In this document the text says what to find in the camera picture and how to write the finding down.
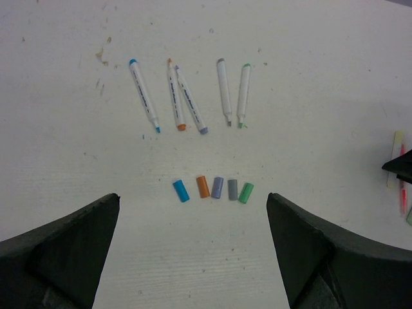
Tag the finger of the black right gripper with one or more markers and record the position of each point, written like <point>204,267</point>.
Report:
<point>399,168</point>

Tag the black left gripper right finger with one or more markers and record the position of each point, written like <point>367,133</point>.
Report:
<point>323,265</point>

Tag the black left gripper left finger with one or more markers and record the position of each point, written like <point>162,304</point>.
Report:
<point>59,264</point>

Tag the yellow capped white pen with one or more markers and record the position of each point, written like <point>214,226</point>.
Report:
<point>396,150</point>

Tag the green pen cap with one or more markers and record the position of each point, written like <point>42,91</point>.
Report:
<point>245,193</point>

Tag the grey pen cap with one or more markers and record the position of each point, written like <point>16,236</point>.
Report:
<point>232,189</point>

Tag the purple pen cap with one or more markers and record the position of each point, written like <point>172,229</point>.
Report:
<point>217,187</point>

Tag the blue pen cap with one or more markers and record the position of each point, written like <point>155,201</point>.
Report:
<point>181,191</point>

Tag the orange pen cap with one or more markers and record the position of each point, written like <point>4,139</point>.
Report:
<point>203,187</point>

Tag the purple capped white pen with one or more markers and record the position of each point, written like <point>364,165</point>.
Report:
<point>192,105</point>

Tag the green capped white pen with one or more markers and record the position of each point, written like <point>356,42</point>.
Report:
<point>243,94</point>

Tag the orange capped white pen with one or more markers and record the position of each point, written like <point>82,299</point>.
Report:
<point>175,97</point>

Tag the grey capped white pen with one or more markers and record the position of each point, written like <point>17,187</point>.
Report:
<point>224,90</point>

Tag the blue capped white pen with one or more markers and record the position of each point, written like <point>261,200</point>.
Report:
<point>147,103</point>

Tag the pink capped pen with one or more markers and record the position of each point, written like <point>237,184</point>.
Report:
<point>403,197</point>

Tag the green highlighter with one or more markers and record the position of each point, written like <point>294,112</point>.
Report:
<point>409,217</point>

